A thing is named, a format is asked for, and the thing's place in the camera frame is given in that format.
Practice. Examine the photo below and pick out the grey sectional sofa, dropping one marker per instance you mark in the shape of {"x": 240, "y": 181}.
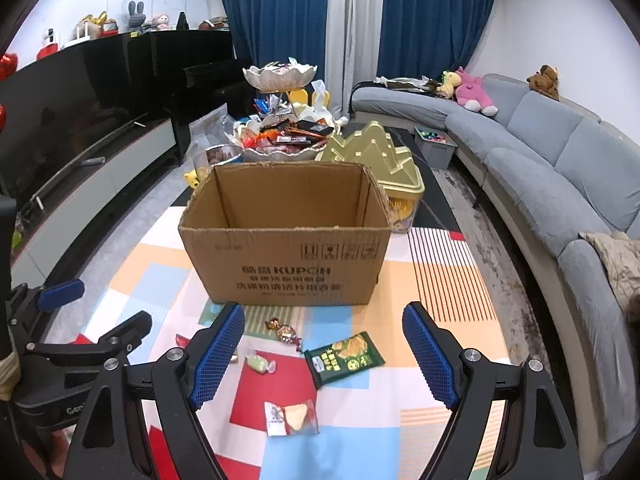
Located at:
{"x": 550, "y": 160}

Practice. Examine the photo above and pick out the yellow plush toy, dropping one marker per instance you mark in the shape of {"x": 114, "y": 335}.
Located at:
{"x": 448, "y": 85}

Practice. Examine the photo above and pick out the beige jacket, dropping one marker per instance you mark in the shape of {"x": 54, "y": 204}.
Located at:
{"x": 617, "y": 270}

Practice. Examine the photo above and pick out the blue curtain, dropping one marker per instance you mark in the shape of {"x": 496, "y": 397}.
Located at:
{"x": 272, "y": 10}
{"x": 435, "y": 15}

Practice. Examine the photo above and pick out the green cracker packet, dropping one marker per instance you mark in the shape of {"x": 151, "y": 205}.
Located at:
{"x": 345, "y": 358}

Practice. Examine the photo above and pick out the colourful patchwork tablecloth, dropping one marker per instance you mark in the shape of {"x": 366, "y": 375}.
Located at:
{"x": 350, "y": 440}

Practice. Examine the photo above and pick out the grey remote control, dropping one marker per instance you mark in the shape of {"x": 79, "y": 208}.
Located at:
{"x": 93, "y": 161}

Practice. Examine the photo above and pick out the black metronome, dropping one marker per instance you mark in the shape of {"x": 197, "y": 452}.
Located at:
{"x": 182, "y": 21}

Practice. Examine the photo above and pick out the pink plush toy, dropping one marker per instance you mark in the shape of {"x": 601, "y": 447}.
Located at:
{"x": 472, "y": 92}

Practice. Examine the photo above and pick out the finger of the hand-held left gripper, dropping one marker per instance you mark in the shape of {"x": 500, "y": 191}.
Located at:
{"x": 61, "y": 293}
{"x": 125, "y": 332}

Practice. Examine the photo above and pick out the clear plastic bag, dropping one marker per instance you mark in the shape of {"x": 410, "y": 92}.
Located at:
{"x": 210, "y": 127}

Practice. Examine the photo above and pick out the grey bunny plush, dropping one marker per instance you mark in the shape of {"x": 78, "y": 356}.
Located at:
{"x": 136, "y": 17}

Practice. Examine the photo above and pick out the pile of assorted snacks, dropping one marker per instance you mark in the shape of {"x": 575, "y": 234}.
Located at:
{"x": 290, "y": 135}

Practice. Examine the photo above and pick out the brown plush toy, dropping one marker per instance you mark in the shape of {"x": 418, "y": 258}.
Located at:
{"x": 544, "y": 82}

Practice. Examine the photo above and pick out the yellow bear plush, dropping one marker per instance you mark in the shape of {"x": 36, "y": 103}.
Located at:
{"x": 196, "y": 179}

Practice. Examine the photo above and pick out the grey patterned rug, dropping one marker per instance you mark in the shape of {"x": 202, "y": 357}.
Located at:
{"x": 500, "y": 260}

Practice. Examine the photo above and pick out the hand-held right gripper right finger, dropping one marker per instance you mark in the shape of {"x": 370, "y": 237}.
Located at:
{"x": 430, "y": 355}

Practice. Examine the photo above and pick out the clear jar of nuts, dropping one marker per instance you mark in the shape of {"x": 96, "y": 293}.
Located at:
{"x": 222, "y": 154}

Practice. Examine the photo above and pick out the black upright piano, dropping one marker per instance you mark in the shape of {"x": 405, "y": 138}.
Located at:
{"x": 200, "y": 55}

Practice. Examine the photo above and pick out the grey storage bin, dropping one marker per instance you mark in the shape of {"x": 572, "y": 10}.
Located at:
{"x": 436, "y": 152}

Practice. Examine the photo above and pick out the clear cream snack packet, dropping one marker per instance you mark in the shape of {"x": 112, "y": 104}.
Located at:
{"x": 292, "y": 417}

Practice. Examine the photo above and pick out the crumpled patterned cloth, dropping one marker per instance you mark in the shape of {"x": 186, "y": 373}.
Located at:
{"x": 405, "y": 85}

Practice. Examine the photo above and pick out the red heart balloon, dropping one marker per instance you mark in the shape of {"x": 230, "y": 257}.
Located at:
{"x": 7, "y": 64}

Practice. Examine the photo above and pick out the black coffee table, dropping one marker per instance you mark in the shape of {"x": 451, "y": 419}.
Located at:
{"x": 435, "y": 210}

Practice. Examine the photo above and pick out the brown twist-wrapped candy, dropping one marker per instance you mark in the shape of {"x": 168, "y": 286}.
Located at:
{"x": 287, "y": 333}

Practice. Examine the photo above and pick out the white router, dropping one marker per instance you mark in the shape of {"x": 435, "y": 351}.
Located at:
{"x": 86, "y": 31}

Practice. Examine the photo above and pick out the white tiered snack stand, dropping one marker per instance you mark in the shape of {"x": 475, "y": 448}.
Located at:
{"x": 280, "y": 77}

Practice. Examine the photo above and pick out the red white robot toy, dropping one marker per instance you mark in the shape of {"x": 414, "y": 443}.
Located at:
{"x": 49, "y": 47}

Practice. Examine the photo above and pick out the pink doll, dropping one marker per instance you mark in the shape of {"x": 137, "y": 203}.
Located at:
{"x": 161, "y": 22}

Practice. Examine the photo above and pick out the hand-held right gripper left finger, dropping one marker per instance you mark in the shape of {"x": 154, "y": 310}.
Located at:
{"x": 217, "y": 355}

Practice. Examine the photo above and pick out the large black television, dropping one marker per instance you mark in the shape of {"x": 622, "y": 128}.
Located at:
{"x": 60, "y": 110}

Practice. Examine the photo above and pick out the grey TV cabinet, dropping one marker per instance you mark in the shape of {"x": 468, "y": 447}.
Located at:
{"x": 130, "y": 152}

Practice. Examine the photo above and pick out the white sheer curtain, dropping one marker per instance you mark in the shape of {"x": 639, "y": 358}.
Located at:
{"x": 352, "y": 25}

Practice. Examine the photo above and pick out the pale green candy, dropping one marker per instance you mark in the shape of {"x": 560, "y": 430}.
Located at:
{"x": 259, "y": 362}

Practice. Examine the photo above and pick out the brown cardboard box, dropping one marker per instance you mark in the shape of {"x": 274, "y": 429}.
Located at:
{"x": 280, "y": 270}

